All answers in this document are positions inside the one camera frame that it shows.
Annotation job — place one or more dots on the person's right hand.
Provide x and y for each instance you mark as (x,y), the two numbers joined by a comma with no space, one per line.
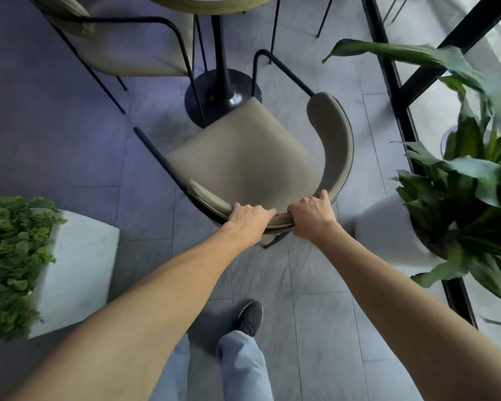
(313,219)

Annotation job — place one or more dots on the person's left hand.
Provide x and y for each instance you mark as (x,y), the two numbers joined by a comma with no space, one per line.
(246,223)

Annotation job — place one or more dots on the person's left fingers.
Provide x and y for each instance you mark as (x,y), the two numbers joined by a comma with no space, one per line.
(261,212)

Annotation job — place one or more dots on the person's right fingers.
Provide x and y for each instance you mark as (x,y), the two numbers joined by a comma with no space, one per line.
(309,202)

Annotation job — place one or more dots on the beige chair with black frame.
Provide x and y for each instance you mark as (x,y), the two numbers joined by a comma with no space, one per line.
(259,158)
(121,41)

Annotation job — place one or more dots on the person's right forearm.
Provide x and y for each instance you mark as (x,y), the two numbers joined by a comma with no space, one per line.
(409,313)

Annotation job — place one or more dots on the person's left forearm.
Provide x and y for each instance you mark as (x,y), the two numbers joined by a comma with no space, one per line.
(121,321)

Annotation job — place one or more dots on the white round plant pot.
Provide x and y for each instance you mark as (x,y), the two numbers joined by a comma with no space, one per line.
(390,235)

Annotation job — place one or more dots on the person's dark grey shoe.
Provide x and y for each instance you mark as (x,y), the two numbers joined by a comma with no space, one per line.
(250,317)

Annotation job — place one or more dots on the large-leaved green plant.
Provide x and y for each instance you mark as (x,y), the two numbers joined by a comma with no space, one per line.
(459,171)

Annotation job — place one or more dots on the person's light blue jeans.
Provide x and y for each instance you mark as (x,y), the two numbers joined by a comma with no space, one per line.
(238,367)

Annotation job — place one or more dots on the black chair leg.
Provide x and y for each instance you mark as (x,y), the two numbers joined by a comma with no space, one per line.
(324,16)

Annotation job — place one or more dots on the white square planter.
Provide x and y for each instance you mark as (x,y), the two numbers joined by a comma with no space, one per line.
(77,271)

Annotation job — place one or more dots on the small-leaved green bush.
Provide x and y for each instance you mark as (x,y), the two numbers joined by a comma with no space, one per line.
(12,263)

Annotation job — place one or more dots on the black window frame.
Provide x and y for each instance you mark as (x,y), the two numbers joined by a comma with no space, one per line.
(405,100)

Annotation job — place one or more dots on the round table with black pedestal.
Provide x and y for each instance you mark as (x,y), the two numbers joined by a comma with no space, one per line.
(221,58)

